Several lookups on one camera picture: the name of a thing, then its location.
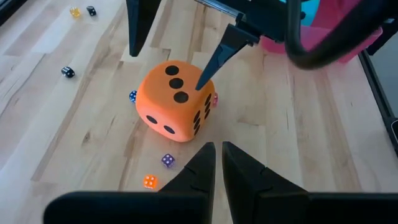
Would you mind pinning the large teal foam die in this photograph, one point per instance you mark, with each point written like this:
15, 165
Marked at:
311, 12

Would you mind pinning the black aluminium table frame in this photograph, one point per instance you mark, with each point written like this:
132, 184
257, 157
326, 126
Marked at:
377, 90

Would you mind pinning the large orange foam die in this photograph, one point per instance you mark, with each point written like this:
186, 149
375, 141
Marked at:
155, 99

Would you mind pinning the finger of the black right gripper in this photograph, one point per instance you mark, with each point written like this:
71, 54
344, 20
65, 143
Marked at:
141, 25
224, 49

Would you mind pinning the small purple translucent die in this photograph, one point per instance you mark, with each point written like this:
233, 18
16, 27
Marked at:
168, 160

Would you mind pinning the small pink translucent die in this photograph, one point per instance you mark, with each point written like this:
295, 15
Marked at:
215, 99

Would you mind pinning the pink plastic bin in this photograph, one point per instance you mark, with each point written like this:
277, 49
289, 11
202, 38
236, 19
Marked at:
320, 37

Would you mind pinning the small yellow translucent die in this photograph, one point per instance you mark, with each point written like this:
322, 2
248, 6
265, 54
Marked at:
74, 12

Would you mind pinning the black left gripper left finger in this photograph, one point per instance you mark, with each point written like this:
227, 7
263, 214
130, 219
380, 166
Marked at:
199, 180

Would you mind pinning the small orange translucent die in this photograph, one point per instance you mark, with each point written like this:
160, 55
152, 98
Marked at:
150, 182

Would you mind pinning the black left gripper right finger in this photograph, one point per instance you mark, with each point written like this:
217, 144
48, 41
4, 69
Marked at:
248, 189

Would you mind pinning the small black die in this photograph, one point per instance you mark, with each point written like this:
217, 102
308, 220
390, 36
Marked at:
91, 11
67, 72

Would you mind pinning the small blue translucent die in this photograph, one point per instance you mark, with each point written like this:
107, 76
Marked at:
133, 96

